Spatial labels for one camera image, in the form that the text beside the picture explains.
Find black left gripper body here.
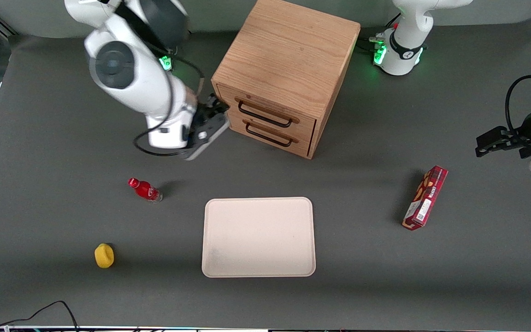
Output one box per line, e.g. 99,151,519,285
496,104,531,160

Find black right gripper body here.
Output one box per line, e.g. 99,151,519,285
193,102,224,147

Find black metal drawer handle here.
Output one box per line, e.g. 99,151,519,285
245,122,293,148
237,100,294,129

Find wooden drawer with black handle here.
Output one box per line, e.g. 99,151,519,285
217,84,317,139
228,113,315,158

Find wooden drawer cabinet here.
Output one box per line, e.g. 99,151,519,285
211,0,361,160

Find red snack box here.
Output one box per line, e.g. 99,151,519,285
402,165,448,231

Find red plastic bottle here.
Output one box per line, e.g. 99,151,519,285
128,178,163,202

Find beige rectangular tray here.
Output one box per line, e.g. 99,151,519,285
201,197,316,278

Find yellow round sponge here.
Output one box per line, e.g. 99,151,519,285
94,243,115,269

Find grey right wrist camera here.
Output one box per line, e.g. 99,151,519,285
183,115,230,161

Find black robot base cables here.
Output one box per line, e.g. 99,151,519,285
357,36,387,53

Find black cable at table edge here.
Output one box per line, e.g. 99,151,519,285
0,300,80,332

